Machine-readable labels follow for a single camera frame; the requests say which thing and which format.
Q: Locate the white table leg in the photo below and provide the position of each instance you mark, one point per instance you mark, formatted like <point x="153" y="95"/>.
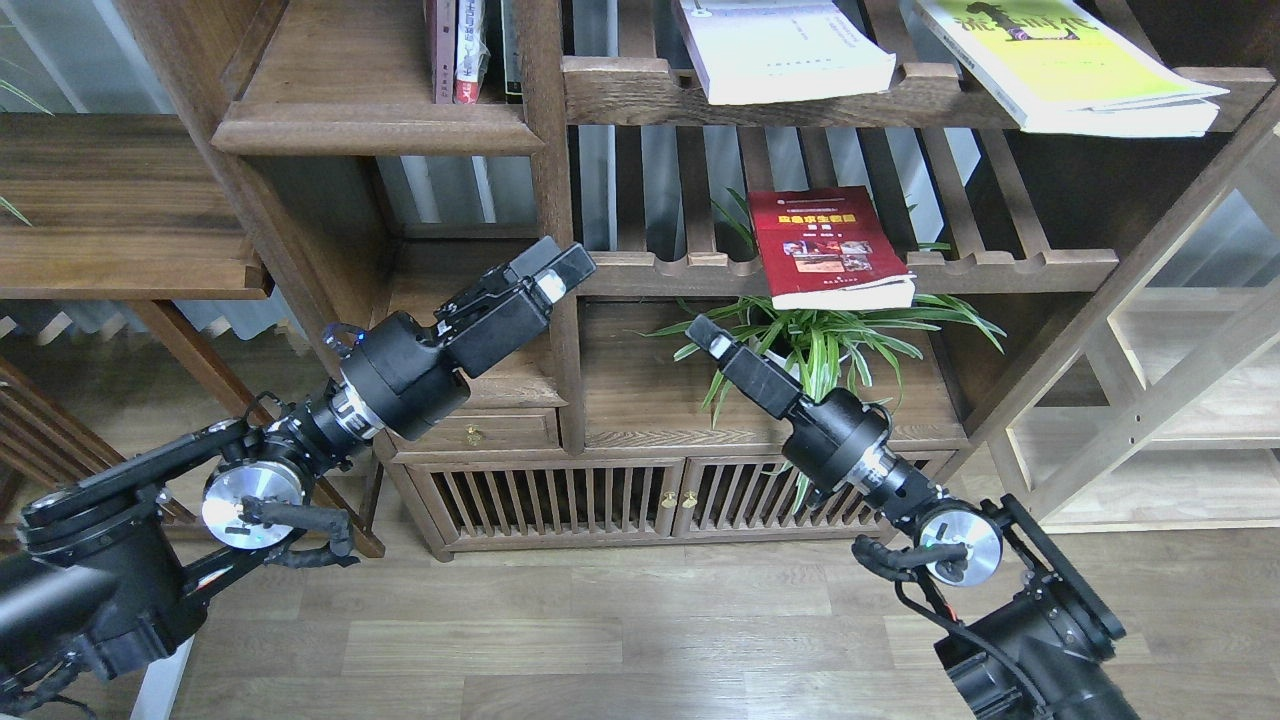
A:
<point x="160" y="685"/>

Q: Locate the yellow green book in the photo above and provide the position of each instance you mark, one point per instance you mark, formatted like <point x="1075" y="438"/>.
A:
<point x="1057" y="70"/>

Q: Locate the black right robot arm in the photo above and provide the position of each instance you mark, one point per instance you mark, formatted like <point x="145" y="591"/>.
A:
<point x="1024" y="634"/>

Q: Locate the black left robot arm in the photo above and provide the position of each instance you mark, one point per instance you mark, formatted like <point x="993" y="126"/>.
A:
<point x="118" y="570"/>

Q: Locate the potted spider plant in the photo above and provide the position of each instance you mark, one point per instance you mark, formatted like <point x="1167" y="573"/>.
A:
<point x="828" y="349"/>

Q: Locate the dark wooden bookshelf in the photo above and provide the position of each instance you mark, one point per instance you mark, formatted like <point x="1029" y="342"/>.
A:
<point x="593" y="426"/>

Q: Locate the maroon upright book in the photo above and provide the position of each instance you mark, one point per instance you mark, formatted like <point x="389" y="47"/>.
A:
<point x="441" y="30"/>

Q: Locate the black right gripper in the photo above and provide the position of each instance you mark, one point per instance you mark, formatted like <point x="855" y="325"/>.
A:
<point x="835" y="440"/>

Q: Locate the red white upright book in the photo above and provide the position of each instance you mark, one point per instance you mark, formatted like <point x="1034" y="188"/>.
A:
<point x="470" y="53"/>

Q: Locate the dark upright book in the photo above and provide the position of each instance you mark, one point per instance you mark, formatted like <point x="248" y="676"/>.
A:
<point x="513" y="81"/>

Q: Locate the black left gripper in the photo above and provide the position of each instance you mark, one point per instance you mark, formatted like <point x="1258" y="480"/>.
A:
<point x="406" y="378"/>

